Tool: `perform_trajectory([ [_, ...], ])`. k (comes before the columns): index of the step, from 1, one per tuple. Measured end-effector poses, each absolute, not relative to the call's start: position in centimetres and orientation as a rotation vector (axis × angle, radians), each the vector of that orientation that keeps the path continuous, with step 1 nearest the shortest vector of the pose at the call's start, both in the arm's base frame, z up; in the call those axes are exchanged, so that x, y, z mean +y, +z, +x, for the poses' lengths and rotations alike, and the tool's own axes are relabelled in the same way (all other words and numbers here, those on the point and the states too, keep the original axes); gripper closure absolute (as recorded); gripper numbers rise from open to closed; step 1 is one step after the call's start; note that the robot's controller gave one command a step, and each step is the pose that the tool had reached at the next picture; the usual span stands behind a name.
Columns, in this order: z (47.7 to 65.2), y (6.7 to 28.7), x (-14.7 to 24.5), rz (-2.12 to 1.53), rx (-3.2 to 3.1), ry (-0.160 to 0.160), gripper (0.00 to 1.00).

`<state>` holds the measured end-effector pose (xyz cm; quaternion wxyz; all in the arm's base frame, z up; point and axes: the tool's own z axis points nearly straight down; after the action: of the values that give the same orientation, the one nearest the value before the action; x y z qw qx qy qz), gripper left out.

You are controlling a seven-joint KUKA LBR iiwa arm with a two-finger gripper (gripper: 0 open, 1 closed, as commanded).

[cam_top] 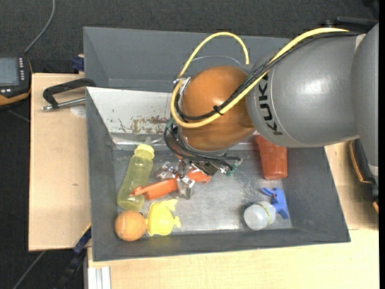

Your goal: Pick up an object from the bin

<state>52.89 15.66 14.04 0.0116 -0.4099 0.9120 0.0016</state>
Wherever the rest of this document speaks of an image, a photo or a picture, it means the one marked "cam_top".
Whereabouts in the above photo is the orange ball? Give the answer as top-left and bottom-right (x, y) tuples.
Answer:
(114, 210), (147, 242)

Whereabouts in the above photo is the white plastic bottle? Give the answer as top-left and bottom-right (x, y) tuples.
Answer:
(243, 200), (277, 231)

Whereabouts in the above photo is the yellow toy fish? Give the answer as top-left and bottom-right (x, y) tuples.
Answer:
(145, 198), (182, 237)

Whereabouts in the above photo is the orange plastic tool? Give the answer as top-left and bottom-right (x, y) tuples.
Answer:
(129, 170), (212, 201)

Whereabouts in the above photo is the orange plastic cup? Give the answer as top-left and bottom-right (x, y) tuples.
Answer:
(254, 135), (289, 181)

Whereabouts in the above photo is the yellow clear plastic bottle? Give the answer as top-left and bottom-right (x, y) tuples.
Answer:
(116, 143), (155, 211)

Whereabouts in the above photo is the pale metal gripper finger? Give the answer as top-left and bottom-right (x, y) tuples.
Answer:
(176, 174), (196, 200)
(155, 161), (181, 180)

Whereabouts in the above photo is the blue plastic clip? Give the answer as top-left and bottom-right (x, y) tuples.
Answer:
(260, 187), (291, 220)

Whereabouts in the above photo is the grey metal bin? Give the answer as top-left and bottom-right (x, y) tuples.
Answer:
(82, 26), (351, 263)

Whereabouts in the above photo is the pale flat board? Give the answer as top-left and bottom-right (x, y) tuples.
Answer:
(28, 72), (92, 252)

